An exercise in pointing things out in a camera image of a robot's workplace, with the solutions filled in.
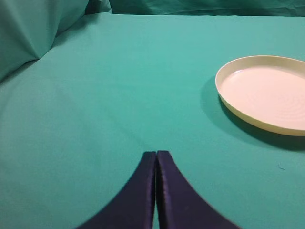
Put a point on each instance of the green tablecloth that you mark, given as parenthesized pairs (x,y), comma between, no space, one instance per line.
(74,124)

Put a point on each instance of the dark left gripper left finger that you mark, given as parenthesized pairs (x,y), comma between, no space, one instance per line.
(133,207)

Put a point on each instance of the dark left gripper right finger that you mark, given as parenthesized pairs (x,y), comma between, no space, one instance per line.
(179,205)

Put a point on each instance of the pale yellow plate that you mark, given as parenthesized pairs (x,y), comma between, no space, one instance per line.
(265,91)

